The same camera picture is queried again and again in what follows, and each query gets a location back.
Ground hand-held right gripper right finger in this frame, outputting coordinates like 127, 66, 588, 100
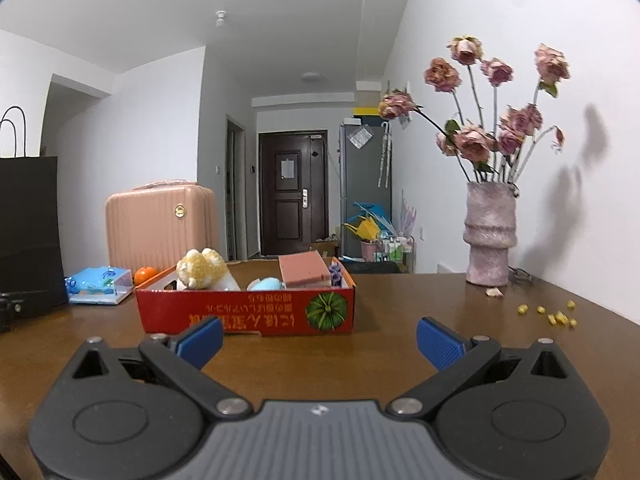
385, 316, 568, 417

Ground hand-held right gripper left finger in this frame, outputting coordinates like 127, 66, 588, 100
72, 316, 253, 417

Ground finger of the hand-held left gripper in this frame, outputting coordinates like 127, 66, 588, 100
0, 292, 26, 333

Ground red cardboard box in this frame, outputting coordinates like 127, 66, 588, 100
135, 259, 357, 336

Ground yellow plush toy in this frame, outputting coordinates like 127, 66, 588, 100
176, 247, 242, 292

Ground pink foam block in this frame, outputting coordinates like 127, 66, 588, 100
278, 251, 332, 289

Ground black paper bag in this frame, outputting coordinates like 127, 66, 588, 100
0, 106, 69, 319

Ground blue tissue pack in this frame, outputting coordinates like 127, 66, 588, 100
65, 266, 134, 306

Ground black chair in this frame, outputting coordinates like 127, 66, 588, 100
350, 260, 402, 274

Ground pink textured vase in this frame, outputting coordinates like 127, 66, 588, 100
462, 181, 517, 287

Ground pink ribbed suitcase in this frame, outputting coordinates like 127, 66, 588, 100
105, 182, 221, 274

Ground yellow crumbs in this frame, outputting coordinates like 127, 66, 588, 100
517, 300, 579, 330

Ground lavender feather decoration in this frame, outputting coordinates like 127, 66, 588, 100
400, 190, 419, 236

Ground blue yellow plastic toy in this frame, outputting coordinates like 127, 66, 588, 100
342, 202, 393, 241

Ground dark brown door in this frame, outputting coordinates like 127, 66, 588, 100
258, 131, 328, 257

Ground grey refrigerator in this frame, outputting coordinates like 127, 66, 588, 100
340, 119, 392, 261

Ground clear folded umbrella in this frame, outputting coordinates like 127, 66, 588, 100
381, 121, 392, 190

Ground dried rose bouquet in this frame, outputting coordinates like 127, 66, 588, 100
377, 35, 571, 186

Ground wire utility cart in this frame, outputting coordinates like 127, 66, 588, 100
377, 235, 416, 263

